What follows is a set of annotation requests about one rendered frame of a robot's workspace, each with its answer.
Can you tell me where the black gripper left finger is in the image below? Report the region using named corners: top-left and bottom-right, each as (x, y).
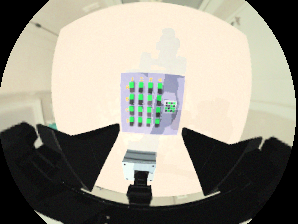
top-left (36, 123), bottom-right (121, 192)

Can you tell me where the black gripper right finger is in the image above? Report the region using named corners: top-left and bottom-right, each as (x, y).
top-left (181, 128), bottom-right (262, 196)

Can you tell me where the grey switch panel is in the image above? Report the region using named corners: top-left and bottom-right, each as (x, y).
top-left (120, 72), bottom-right (186, 136)

